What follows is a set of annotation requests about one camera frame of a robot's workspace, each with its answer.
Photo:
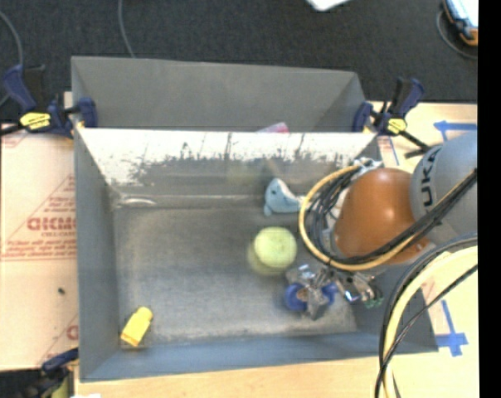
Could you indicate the grey metal bin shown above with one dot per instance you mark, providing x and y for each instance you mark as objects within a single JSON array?
[{"x": 200, "y": 263}]

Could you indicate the brown cardboard board red print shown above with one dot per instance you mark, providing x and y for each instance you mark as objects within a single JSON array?
[{"x": 35, "y": 272}]

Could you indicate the yellow plastic block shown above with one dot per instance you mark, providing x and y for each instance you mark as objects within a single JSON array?
[{"x": 136, "y": 326}]

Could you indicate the pink packet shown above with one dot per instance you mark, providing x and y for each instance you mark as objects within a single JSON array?
[{"x": 275, "y": 128}]

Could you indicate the green ball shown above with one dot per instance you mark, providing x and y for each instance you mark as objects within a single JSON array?
[{"x": 274, "y": 248}]

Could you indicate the blue rounded toy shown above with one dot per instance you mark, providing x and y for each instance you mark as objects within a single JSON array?
[{"x": 293, "y": 297}]

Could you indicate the light blue toy animal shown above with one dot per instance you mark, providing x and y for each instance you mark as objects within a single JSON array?
[{"x": 278, "y": 199}]

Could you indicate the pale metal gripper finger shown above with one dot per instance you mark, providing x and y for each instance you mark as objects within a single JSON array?
[
  {"x": 305, "y": 273},
  {"x": 317, "y": 304}
]

